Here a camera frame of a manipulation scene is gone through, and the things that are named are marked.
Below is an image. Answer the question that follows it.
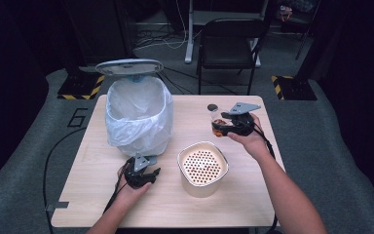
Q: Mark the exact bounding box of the white grey pedal trash bin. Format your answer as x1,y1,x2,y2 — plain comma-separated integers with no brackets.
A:
94,58,174,167

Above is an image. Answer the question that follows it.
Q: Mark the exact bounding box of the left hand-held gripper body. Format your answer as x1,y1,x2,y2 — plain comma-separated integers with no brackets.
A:
123,155,154,190

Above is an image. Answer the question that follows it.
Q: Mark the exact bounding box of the tangle of floor cables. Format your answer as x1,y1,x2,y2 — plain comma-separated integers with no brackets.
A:
134,28,176,50

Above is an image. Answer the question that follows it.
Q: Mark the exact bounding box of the grey table bracket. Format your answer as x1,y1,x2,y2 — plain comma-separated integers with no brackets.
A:
44,201,70,214

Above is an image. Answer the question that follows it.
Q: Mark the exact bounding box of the pink object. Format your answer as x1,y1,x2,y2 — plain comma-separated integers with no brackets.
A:
279,4,294,23

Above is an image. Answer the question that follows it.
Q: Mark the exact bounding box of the beige container with perforated strainer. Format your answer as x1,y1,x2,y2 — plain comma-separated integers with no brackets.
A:
176,140,230,199

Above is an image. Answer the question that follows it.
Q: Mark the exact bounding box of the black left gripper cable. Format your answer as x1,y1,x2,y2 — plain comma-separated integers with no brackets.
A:
102,160,131,214

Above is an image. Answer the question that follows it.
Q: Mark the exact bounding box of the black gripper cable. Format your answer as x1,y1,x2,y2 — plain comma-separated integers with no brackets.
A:
240,115,281,233
102,160,131,214

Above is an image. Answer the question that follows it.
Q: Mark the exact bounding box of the clear plastic cup with leftovers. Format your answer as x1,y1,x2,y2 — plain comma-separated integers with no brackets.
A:
208,105,234,138

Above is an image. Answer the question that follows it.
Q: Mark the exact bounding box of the person's left hand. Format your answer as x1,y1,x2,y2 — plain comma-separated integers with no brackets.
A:
116,162,154,210

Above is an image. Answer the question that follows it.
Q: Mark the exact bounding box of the black folding chair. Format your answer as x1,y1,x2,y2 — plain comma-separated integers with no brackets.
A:
196,18,271,96

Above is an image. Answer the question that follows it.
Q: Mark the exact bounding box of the person's right hand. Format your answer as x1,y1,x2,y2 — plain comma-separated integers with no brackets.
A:
227,112,273,161

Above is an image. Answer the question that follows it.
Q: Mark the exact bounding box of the white desk frame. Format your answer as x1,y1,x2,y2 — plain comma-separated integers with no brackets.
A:
184,0,269,68

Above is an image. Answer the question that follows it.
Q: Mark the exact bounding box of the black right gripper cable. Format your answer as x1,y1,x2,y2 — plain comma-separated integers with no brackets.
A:
240,115,281,233

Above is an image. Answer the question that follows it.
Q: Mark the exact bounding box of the yellow black striped base plate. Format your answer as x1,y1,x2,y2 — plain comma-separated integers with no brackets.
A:
56,72,106,100
271,75,318,101

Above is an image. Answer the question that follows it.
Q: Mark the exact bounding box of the long black floor cable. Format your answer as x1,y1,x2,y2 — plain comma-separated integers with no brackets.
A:
43,126,87,234

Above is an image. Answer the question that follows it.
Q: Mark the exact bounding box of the black stand pole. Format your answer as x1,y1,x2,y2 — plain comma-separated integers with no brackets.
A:
293,0,325,84
59,0,89,82

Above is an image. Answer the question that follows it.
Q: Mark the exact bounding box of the white floor cable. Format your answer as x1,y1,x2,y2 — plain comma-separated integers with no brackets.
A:
132,0,189,52

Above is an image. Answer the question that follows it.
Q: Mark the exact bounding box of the white plastic bin liner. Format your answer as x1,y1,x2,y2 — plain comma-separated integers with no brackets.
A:
105,76,174,158

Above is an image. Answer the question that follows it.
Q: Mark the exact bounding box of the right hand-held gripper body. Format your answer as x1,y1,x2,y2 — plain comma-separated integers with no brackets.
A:
228,101,262,137

